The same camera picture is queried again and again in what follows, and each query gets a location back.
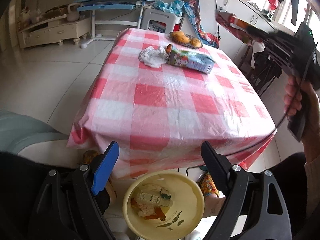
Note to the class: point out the orange sweet potato piece small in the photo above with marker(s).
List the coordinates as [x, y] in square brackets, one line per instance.
[168, 48]

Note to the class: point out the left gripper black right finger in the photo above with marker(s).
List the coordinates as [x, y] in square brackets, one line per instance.
[218, 167]

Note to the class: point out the orange fruit right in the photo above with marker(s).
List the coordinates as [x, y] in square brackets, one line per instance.
[196, 42]

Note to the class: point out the white TV cabinet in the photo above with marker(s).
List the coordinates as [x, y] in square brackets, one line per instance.
[54, 30]

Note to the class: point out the white plastic stool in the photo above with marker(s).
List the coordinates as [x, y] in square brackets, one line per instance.
[156, 20]

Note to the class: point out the pink kettlebell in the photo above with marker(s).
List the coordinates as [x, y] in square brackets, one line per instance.
[73, 14]

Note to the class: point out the white tissue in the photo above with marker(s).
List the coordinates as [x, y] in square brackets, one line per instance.
[152, 57]

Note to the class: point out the light blue crumpled cloth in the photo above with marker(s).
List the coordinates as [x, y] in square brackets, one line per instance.
[175, 7]

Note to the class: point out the white window cabinet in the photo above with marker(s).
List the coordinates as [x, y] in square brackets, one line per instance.
[240, 9]

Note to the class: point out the orange fruit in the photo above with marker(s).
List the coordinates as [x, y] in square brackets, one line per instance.
[179, 36]
[196, 42]

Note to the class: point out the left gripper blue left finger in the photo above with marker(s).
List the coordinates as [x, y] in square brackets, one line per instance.
[102, 166]

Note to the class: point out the blue study desk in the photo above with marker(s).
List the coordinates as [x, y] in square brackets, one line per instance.
[124, 13]

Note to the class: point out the yellow plastic trash bucket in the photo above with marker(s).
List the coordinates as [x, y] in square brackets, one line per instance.
[163, 205]

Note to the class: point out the orange fruit left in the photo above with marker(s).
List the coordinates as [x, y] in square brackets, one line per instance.
[179, 36]

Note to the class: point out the red white checkered tablecloth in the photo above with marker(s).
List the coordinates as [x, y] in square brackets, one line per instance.
[161, 116]

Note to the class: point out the red white snack wrapper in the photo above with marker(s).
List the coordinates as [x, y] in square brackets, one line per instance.
[242, 30]

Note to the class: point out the person's right hand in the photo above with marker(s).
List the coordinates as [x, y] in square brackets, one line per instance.
[293, 104]

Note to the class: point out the colourful hanging bag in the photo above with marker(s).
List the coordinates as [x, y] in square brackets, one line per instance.
[193, 13]

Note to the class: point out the light blue milk carton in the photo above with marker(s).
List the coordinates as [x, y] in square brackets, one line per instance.
[191, 60]

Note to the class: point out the dark fruit bowl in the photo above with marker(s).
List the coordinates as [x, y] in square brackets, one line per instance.
[188, 45]

